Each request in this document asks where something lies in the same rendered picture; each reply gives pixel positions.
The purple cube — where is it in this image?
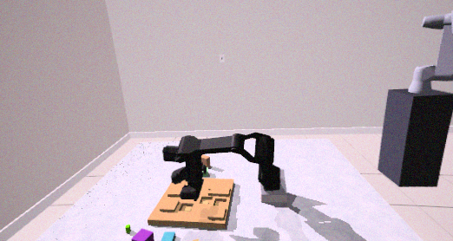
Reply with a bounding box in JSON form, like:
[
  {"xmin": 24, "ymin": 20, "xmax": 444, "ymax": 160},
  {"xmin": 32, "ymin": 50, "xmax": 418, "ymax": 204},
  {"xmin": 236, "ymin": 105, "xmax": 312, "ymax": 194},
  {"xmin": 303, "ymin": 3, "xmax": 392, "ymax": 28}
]
[{"xmin": 131, "ymin": 228, "xmax": 154, "ymax": 241}]

